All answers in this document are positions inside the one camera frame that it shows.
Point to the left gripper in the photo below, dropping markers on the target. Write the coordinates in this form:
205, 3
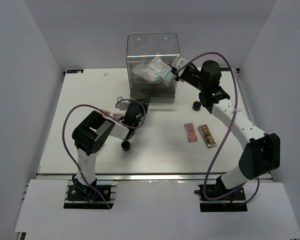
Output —
144, 102

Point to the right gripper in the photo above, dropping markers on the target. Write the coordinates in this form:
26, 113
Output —
181, 77

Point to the cotton pad bag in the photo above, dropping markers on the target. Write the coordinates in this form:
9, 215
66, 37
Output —
144, 71
164, 70

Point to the black jar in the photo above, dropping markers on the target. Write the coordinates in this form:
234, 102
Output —
196, 106

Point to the amber glass jar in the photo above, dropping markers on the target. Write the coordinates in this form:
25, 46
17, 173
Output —
125, 145

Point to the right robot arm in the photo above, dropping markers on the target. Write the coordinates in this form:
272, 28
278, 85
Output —
261, 151

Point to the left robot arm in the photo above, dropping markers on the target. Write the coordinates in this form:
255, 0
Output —
91, 134

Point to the glitter nine-pan palette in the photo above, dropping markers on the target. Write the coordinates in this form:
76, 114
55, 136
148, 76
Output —
118, 116

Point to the blue label sticker right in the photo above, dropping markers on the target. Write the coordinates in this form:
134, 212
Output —
226, 69

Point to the blue label sticker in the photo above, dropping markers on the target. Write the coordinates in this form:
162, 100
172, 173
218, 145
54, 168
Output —
74, 71
226, 69

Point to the four-pan nude palette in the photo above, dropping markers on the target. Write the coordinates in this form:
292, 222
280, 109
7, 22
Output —
105, 111

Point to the clear acrylic drawer organizer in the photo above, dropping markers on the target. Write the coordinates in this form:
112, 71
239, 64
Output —
148, 59

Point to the pink blush palette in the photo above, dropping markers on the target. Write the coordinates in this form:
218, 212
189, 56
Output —
190, 132

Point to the brown eyeshadow palette long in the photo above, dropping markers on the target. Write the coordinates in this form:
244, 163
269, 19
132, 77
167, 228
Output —
207, 136

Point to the round-pan orange palette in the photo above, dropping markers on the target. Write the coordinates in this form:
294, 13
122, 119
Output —
101, 149

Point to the blue label sticker left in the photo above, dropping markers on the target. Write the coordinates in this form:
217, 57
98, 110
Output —
74, 71

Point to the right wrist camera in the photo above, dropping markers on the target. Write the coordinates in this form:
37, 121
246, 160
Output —
178, 65

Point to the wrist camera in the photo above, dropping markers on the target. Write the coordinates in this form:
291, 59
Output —
122, 103
178, 65

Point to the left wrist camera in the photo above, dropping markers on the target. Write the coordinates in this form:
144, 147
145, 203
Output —
122, 103

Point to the aluminium table rail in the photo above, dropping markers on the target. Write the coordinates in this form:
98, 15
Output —
130, 177

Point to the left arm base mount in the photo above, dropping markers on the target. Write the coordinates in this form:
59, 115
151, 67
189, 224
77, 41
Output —
76, 199

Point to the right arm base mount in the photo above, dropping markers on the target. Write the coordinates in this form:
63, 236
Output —
218, 199

